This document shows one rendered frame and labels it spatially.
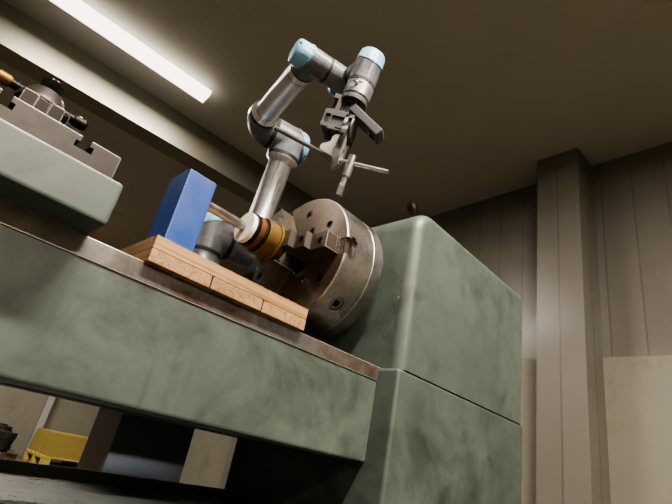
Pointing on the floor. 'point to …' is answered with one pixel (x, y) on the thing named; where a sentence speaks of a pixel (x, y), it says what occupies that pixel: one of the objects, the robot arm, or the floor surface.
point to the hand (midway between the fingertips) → (335, 166)
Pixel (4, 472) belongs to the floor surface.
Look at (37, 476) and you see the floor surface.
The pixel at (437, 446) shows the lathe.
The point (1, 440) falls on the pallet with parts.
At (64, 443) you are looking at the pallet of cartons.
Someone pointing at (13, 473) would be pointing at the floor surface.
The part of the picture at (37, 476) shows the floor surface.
